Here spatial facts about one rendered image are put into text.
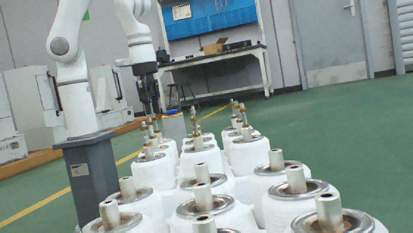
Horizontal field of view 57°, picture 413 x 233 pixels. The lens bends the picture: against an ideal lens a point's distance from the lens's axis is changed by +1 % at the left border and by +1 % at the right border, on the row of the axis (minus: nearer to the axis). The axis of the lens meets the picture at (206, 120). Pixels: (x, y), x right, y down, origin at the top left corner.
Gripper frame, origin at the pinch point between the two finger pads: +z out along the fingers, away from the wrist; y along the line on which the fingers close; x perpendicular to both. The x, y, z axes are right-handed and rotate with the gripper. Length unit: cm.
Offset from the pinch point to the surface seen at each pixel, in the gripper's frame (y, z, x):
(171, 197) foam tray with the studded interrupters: -30.3, 18.0, -10.5
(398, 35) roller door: 463, -22, -212
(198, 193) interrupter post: -64, 8, -25
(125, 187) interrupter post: -55, 8, -12
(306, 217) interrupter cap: -70, 9, -37
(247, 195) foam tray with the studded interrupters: -26.9, 20.6, -26.7
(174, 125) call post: 13.8, 6.9, -1.8
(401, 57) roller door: 463, 8, -213
